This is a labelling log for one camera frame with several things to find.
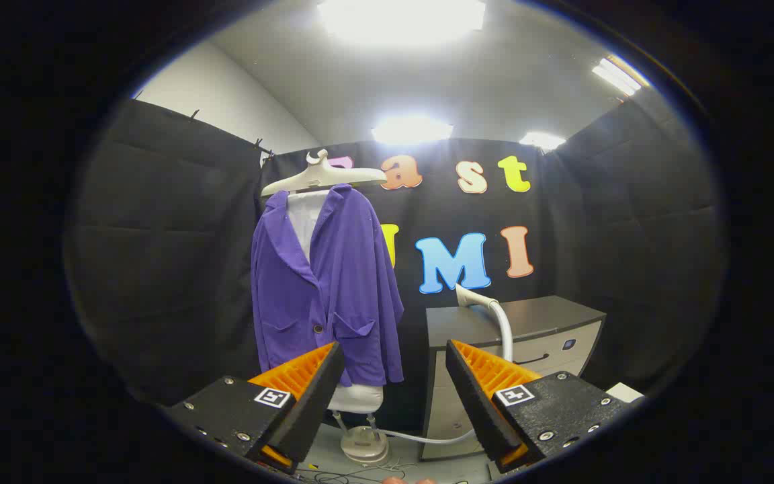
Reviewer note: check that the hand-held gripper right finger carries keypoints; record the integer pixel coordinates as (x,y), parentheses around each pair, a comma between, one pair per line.
(474,396)

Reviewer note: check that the white garment steamer base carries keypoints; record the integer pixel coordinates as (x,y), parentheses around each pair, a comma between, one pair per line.
(365,445)

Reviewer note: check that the white garment steamer head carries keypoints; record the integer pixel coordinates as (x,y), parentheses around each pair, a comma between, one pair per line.
(471,296)

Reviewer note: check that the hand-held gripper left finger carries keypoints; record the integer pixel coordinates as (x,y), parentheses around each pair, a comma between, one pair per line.
(316,396)

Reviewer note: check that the white paper sheet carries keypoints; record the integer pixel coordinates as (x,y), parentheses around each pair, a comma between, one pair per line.
(624,392)

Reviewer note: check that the white plastic clothes hanger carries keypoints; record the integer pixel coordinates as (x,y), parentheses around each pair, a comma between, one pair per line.
(323,176)

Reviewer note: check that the grey drawer cabinet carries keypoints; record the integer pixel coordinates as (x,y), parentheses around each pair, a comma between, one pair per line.
(548,319)

